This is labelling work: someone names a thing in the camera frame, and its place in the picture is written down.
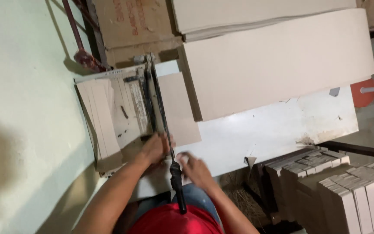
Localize person's left hand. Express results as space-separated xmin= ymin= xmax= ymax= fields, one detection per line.
xmin=140 ymin=132 xmax=176 ymax=165

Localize person's right hand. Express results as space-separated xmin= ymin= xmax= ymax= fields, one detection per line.
xmin=176 ymin=152 xmax=214 ymax=190

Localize beige cardboard sheet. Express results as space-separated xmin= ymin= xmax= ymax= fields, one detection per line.
xmin=157 ymin=72 xmax=202 ymax=147

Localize person's blue jeans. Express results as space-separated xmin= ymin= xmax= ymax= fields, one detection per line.
xmin=133 ymin=184 xmax=221 ymax=225

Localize person's red shirt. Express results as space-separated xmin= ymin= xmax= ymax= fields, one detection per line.
xmin=127 ymin=203 xmax=224 ymax=234

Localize small cardboard scrap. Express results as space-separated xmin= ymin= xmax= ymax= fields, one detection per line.
xmin=244 ymin=156 xmax=258 ymax=169

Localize stack of cut cardboard strips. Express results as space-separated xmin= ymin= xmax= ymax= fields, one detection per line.
xmin=76 ymin=79 xmax=123 ymax=172

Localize brown cardboard carton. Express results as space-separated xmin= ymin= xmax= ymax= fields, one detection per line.
xmin=91 ymin=0 xmax=184 ymax=69

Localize red metal rod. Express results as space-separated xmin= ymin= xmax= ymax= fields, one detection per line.
xmin=61 ymin=0 xmax=110 ymax=73

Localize large stack of beige boards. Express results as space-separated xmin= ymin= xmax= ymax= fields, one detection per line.
xmin=178 ymin=8 xmax=374 ymax=122

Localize stacks of cut cardboard pieces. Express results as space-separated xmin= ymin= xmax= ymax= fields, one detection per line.
xmin=255 ymin=148 xmax=374 ymax=234

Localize stack of white boards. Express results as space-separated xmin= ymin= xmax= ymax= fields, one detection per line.
xmin=171 ymin=0 xmax=358 ymax=43

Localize orange round stool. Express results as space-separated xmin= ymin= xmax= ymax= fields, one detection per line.
xmin=350 ymin=78 xmax=374 ymax=108

